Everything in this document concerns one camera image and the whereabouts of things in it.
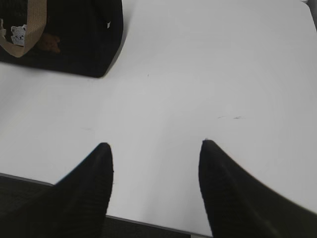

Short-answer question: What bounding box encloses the white patterned item in bag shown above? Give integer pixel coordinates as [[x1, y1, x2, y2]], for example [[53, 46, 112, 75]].
[[11, 24, 27, 47]]

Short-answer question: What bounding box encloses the brown plush toy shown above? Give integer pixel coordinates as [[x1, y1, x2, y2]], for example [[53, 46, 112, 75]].
[[37, 33, 60, 54]]

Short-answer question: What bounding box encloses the black fabric bag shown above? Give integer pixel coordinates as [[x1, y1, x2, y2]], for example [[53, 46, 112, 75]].
[[0, 0, 123, 77]]

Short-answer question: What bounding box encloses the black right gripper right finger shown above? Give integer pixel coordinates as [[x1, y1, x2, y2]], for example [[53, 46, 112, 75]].
[[198, 140, 317, 238]]

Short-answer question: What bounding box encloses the beige woven bag strap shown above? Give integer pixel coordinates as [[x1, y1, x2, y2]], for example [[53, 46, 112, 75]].
[[0, 0, 48, 58]]

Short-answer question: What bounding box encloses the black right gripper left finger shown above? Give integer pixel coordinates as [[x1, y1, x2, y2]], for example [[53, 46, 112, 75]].
[[26, 142, 113, 238]]

